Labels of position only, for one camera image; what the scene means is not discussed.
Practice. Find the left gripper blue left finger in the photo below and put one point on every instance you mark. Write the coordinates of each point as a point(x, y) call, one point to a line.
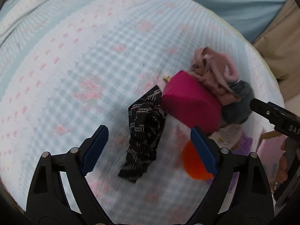
point(92, 148)

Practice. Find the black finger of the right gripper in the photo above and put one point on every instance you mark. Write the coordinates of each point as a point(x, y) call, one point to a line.
point(269, 112)

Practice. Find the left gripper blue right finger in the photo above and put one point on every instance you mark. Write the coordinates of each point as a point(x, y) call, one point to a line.
point(206, 148)

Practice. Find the orange plush fruit toy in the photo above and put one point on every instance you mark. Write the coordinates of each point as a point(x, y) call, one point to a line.
point(192, 163)

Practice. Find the grey fluffy soft item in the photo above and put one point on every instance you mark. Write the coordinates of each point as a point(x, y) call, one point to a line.
point(238, 112)

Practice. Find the magenta soft block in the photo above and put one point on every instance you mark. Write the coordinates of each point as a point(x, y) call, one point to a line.
point(190, 103)

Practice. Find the black patterned cloth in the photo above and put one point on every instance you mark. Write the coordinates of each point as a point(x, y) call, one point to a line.
point(146, 125)

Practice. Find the dusty pink knitted cloth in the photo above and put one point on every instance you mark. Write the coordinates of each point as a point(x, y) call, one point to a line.
point(216, 72)

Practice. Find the purple plastic packet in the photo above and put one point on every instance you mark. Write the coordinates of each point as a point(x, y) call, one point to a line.
point(242, 147)

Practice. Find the beige soft pouch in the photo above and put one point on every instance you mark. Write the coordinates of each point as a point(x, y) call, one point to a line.
point(228, 137)

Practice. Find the person's right hand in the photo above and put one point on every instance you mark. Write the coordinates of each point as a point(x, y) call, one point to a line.
point(281, 174)

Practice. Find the cardboard box with pink lining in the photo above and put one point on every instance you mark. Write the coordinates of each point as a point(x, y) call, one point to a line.
point(269, 149)

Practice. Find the beige curtain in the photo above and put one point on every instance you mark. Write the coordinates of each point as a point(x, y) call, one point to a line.
point(279, 47)

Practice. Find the blue checkered bed cover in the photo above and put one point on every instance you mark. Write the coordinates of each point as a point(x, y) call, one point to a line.
point(69, 66)

